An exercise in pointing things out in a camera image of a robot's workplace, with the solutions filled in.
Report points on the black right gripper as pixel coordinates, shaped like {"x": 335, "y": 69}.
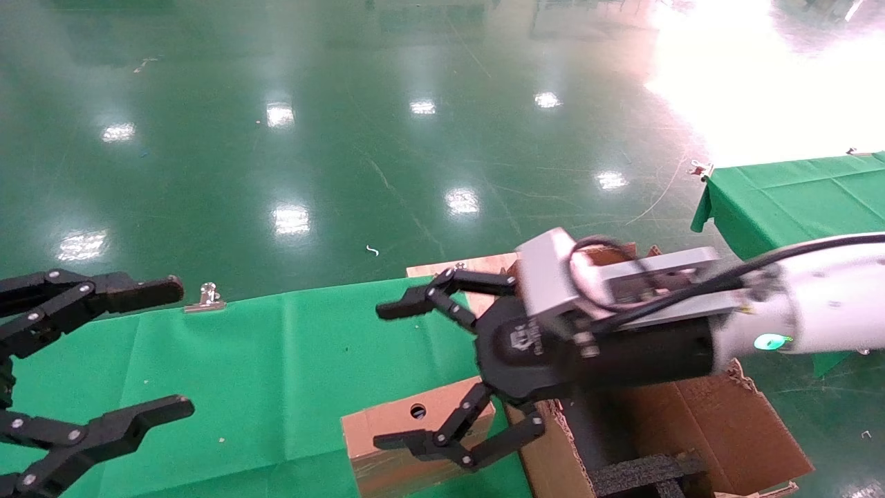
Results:
{"x": 622, "y": 360}

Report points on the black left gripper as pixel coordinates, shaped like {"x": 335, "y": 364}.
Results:
{"x": 5, "y": 384}

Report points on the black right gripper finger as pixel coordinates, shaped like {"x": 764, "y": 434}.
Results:
{"x": 415, "y": 301}

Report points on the small brown cardboard box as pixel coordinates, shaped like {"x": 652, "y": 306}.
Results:
{"x": 387, "y": 443}

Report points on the large open brown carton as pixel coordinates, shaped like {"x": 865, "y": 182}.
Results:
{"x": 726, "y": 429}

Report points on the large green tablecloth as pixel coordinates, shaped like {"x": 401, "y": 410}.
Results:
{"x": 276, "y": 380}

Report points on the black foam bar insert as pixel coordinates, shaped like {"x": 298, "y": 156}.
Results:
{"x": 636, "y": 474}

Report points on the green tablecloth with draped corner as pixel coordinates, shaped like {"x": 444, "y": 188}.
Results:
{"x": 795, "y": 200}

